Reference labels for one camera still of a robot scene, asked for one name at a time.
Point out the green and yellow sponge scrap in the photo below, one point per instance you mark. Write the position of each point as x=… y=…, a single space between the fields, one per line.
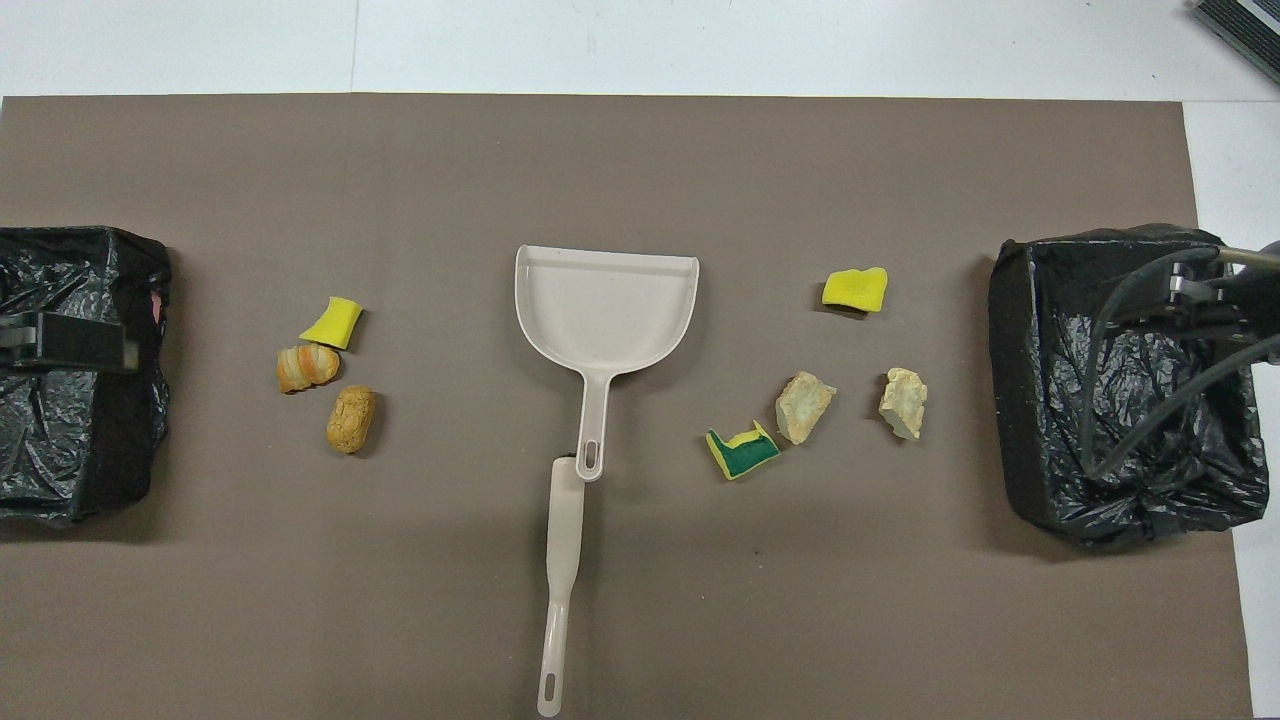
x=741 y=455

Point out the brown paper table mat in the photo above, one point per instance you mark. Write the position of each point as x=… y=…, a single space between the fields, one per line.
x=640 y=160

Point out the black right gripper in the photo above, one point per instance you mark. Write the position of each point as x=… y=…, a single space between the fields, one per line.
x=1250 y=305

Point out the pale beige foam chunk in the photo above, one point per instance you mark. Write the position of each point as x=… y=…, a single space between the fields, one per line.
x=903 y=402
x=804 y=406

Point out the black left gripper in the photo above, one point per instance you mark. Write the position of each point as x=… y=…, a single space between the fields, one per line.
x=18 y=340

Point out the dark ribbed grille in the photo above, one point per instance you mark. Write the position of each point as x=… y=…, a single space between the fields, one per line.
x=1245 y=35

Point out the yellow sponge with green edge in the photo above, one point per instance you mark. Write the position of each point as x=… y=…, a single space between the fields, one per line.
x=331 y=322

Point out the beige brush with black bristles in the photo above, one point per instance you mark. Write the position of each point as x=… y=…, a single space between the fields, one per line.
x=565 y=520

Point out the striped croissant bread toy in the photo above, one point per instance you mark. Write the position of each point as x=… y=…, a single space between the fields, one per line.
x=307 y=367

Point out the black bag lined bin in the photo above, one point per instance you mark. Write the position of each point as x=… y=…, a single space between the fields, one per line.
x=1040 y=420
x=60 y=440

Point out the plain yellow sponge piece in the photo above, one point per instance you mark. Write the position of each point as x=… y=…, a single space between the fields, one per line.
x=855 y=289

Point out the brown bread roll toy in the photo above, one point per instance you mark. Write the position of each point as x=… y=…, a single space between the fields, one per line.
x=351 y=419

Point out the beige plastic dustpan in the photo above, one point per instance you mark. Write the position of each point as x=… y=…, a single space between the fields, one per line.
x=605 y=310

